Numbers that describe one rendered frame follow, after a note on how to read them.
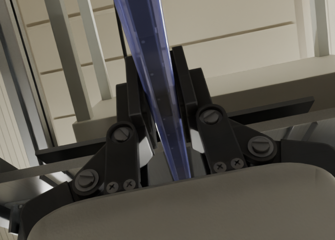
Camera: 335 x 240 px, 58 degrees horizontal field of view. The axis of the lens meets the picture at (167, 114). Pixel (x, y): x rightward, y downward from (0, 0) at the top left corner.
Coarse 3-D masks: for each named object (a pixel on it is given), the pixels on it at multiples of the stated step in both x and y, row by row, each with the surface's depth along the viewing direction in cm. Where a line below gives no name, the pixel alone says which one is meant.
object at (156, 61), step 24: (120, 0) 9; (144, 0) 9; (144, 24) 10; (144, 48) 11; (168, 48) 11; (144, 72) 12; (168, 72) 12; (168, 96) 14; (168, 120) 15; (168, 144) 18
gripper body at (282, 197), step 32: (128, 192) 10; (160, 192) 9; (192, 192) 9; (224, 192) 9; (256, 192) 9; (288, 192) 9; (320, 192) 9; (64, 224) 9; (96, 224) 9; (128, 224) 9; (160, 224) 8; (192, 224) 8; (224, 224) 8; (256, 224) 8; (288, 224) 8; (320, 224) 8
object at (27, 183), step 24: (312, 96) 32; (240, 120) 33; (264, 120) 34; (288, 120) 26; (312, 120) 26; (72, 144) 32; (96, 144) 32; (24, 168) 27; (48, 168) 27; (72, 168) 26; (168, 168) 29; (192, 168) 30; (0, 192) 28; (24, 192) 29
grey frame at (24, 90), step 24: (0, 0) 45; (0, 24) 46; (0, 48) 46; (24, 48) 49; (0, 72) 47; (24, 72) 47; (24, 96) 48; (24, 120) 49; (48, 120) 52; (24, 144) 50; (48, 144) 50
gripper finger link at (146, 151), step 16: (128, 64) 14; (128, 80) 13; (128, 96) 13; (144, 96) 13; (128, 112) 13; (144, 112) 12; (144, 128) 13; (144, 144) 12; (96, 160) 12; (144, 160) 13; (80, 176) 11; (96, 176) 11; (80, 192) 11; (96, 192) 11
